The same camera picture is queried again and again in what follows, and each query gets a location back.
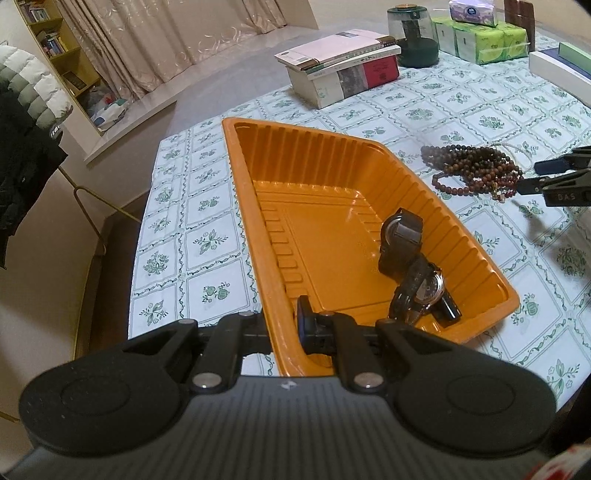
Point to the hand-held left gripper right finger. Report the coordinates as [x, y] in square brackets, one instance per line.
[300, 323]

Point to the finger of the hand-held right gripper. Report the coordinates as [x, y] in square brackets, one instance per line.
[540, 184]
[565, 161]

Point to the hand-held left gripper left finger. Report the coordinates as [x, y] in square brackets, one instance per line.
[249, 332]

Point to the orange plastic tray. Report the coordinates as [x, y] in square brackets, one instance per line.
[323, 221]

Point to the white flat box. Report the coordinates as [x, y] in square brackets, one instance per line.
[554, 69]

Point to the black wristwatch silver case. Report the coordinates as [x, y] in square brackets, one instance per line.
[427, 286]

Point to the black wristwatch grey face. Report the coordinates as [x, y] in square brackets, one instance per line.
[400, 230]

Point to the green tissue multipack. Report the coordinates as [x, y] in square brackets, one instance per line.
[489, 44]

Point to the brown wooden chair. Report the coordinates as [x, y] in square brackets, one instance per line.
[519, 18]

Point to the purple tissue pack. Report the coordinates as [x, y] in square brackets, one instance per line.
[473, 13]

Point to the dark green glass jar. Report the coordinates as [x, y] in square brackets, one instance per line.
[413, 41]

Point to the gold metal clothes rack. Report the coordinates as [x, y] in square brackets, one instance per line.
[87, 194]

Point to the thin green edged book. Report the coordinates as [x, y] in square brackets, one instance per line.
[369, 54]

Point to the pink cover book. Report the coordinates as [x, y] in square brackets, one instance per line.
[328, 46]

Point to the white blue plastic bag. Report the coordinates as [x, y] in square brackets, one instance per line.
[108, 108]

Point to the red white patterned cloth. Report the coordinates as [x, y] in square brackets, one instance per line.
[575, 464]

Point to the black puffer jacket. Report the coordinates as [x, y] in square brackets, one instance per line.
[23, 175]

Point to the beige patterned curtain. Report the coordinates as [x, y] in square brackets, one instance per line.
[175, 37]

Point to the yellow bookshelf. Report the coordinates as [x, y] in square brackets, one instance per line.
[69, 60]

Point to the white green puffer jacket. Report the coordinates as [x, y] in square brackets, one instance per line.
[32, 78]

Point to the row of shelf books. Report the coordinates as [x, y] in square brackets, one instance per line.
[51, 44]

